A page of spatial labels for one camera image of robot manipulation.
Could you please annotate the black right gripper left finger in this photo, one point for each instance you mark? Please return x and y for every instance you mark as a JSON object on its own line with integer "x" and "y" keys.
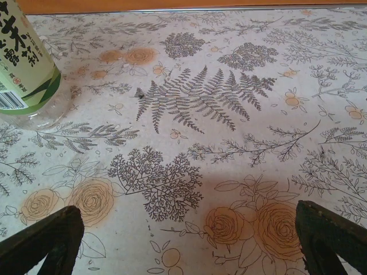
{"x": 57, "y": 237}

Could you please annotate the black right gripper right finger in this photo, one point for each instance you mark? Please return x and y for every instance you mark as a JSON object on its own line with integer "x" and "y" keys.
{"x": 338, "y": 237}

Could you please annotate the clear bottle pale green label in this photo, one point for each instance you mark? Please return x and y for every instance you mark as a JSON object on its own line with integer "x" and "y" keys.
{"x": 25, "y": 71}

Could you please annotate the floral printed tablecloth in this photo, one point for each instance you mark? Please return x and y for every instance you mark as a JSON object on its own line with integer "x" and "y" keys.
{"x": 200, "y": 157}

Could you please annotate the aluminium table edge strip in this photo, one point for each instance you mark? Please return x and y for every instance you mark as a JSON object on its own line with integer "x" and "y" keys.
{"x": 200, "y": 11}

